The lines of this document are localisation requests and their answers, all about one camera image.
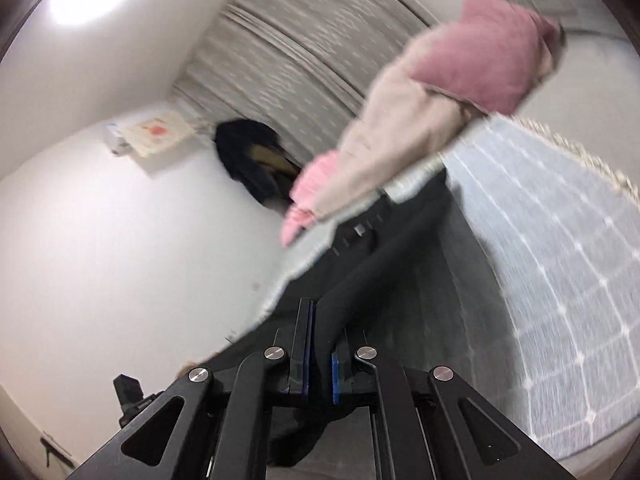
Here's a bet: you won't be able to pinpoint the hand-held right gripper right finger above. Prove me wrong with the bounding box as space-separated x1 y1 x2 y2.
330 327 576 480

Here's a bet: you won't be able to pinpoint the beige duvet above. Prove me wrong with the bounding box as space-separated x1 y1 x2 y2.
312 45 490 222

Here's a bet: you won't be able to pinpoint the light grey checked blanket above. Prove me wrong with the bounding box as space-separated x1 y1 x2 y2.
442 112 640 461

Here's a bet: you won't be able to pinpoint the olive hanging garment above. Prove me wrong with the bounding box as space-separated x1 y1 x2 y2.
249 143 297 177

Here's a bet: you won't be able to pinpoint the wall poster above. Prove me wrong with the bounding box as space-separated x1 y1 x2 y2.
105 114 195 177

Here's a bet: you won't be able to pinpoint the black jacket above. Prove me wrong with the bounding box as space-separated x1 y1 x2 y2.
220 167 481 466

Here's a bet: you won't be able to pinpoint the grey star-print curtain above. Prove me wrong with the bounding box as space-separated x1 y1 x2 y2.
171 0 442 172

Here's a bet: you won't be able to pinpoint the dark hanging clothes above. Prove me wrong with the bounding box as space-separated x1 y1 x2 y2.
214 118 302 217

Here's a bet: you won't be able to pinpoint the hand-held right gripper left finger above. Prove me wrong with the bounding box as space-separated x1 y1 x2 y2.
65 297 317 480

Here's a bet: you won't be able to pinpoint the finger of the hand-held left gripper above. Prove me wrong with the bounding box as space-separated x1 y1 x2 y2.
112 373 153 429

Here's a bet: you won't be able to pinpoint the pink fleece blanket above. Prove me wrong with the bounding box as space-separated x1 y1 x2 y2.
280 149 342 249

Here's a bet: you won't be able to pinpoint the pink velvet pillow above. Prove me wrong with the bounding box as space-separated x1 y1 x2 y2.
407 0 565 117

